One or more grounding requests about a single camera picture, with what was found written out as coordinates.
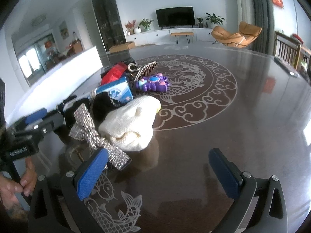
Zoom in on wooden dining chair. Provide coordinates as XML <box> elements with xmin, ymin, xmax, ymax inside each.
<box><xmin>273</xmin><ymin>31</ymin><xmax>301</xmax><ymax>69</ymax></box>

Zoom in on person's left hand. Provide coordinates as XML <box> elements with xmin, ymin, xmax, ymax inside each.
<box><xmin>1</xmin><ymin>157</ymin><xmax>37</xmax><ymax>210</ymax></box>

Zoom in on silver rhinestone bow clip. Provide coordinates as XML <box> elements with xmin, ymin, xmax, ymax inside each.
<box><xmin>69</xmin><ymin>103</ymin><xmax>131</xmax><ymax>171</ymax></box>

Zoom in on red flowers in vase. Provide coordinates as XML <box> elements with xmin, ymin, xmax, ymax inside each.
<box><xmin>124</xmin><ymin>19</ymin><xmax>136</xmax><ymax>35</ymax></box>

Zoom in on white round vase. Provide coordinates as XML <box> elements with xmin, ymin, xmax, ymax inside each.
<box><xmin>134</xmin><ymin>27</ymin><xmax>141</xmax><ymax>34</ymax></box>

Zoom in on orange lounge chair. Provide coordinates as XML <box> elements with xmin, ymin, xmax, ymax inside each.
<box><xmin>211</xmin><ymin>21</ymin><xmax>262</xmax><ymax>48</ymax></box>

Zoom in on dark glass display cabinet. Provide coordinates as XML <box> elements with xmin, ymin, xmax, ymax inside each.
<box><xmin>91</xmin><ymin>0</ymin><xmax>125</xmax><ymax>52</ymax></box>

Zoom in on blue white cream box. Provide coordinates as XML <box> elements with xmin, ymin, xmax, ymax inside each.
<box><xmin>94</xmin><ymin>76</ymin><xmax>133</xmax><ymax>104</ymax></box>

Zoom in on white knitted hat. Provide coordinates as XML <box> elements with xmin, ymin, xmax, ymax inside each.
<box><xmin>98</xmin><ymin>96</ymin><xmax>161</xmax><ymax>151</ymax></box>

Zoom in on purple toy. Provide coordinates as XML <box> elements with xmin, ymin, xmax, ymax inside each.
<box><xmin>135</xmin><ymin>73</ymin><xmax>170</xmax><ymax>93</ymax></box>

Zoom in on white tv cabinet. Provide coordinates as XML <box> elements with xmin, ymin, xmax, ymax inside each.
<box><xmin>125</xmin><ymin>28</ymin><xmax>215</xmax><ymax>46</ymax></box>

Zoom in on black television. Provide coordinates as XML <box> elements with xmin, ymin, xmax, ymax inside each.
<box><xmin>155</xmin><ymin>6</ymin><xmax>196</xmax><ymax>28</ymax></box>

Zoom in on potted plant of tv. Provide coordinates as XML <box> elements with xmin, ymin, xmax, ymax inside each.
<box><xmin>139</xmin><ymin>18</ymin><xmax>153</xmax><ymax>32</ymax></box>
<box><xmin>206</xmin><ymin>13</ymin><xmax>225</xmax><ymax>28</ymax></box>

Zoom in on red candy wrapper package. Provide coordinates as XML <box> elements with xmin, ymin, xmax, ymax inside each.
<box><xmin>100</xmin><ymin>62</ymin><xmax>128</xmax><ymax>86</ymax></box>

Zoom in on grey curtain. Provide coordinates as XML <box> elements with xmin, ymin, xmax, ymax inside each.
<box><xmin>253</xmin><ymin>0</ymin><xmax>275</xmax><ymax>55</ymax></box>

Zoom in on potted plant right of tv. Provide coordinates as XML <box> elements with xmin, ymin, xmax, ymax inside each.
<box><xmin>206</xmin><ymin>13</ymin><xmax>225</xmax><ymax>28</ymax></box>

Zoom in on small potted plant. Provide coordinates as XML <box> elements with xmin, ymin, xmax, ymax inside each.
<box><xmin>197</xmin><ymin>17</ymin><xmax>204</xmax><ymax>28</ymax></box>

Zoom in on black fuzzy item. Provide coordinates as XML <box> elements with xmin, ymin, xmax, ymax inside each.
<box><xmin>92</xmin><ymin>91</ymin><xmax>125</xmax><ymax>125</ymax></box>

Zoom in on potted plant left of tv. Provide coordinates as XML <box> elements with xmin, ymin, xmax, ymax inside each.
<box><xmin>139</xmin><ymin>18</ymin><xmax>153</xmax><ymax>32</ymax></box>

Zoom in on pearl hair claw clip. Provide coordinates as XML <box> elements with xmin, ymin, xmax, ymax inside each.
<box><xmin>128</xmin><ymin>61</ymin><xmax>158</xmax><ymax>82</ymax></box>

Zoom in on wooden bench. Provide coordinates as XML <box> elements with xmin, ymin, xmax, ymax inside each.
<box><xmin>170</xmin><ymin>32</ymin><xmax>194</xmax><ymax>44</ymax></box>

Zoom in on cardboard box on floor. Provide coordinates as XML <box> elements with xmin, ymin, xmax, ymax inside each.
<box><xmin>109</xmin><ymin>42</ymin><xmax>136</xmax><ymax>53</ymax></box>

